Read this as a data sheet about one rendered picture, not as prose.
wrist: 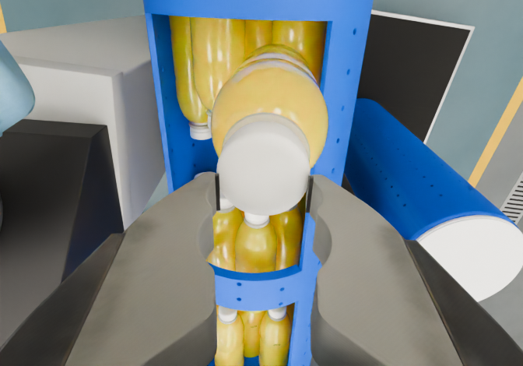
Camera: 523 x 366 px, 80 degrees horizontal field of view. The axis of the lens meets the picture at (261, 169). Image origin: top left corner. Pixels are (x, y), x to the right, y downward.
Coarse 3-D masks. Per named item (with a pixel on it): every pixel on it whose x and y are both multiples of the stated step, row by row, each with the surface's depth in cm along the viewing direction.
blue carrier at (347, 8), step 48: (144, 0) 35; (192, 0) 30; (240, 0) 28; (288, 0) 29; (336, 0) 30; (336, 48) 33; (336, 96) 36; (192, 144) 59; (336, 144) 40; (240, 288) 46; (288, 288) 48
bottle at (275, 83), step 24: (264, 48) 26; (288, 48) 26; (240, 72) 17; (264, 72) 16; (288, 72) 17; (216, 96) 18; (240, 96) 15; (264, 96) 15; (288, 96) 15; (312, 96) 16; (216, 120) 16; (240, 120) 14; (264, 120) 14; (288, 120) 14; (312, 120) 15; (216, 144) 16; (312, 144) 15
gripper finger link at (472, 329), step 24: (408, 240) 9; (432, 264) 8; (432, 288) 7; (456, 288) 7; (456, 312) 7; (480, 312) 7; (456, 336) 6; (480, 336) 6; (504, 336) 6; (480, 360) 6; (504, 360) 6
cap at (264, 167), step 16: (240, 128) 13; (256, 128) 12; (272, 128) 12; (288, 128) 14; (240, 144) 12; (256, 144) 12; (272, 144) 12; (288, 144) 12; (224, 160) 13; (240, 160) 13; (256, 160) 13; (272, 160) 12; (288, 160) 12; (304, 160) 12; (224, 176) 13; (240, 176) 13; (256, 176) 13; (272, 176) 13; (288, 176) 13; (304, 176) 13; (224, 192) 13; (240, 192) 13; (256, 192) 13; (272, 192) 13; (288, 192) 13; (304, 192) 13; (240, 208) 14; (256, 208) 14; (272, 208) 13; (288, 208) 13
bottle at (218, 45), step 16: (192, 32) 39; (208, 32) 38; (224, 32) 38; (240, 32) 39; (192, 48) 40; (208, 48) 39; (224, 48) 39; (240, 48) 40; (208, 64) 40; (224, 64) 40; (208, 80) 40; (224, 80) 40; (208, 96) 42; (208, 112) 45
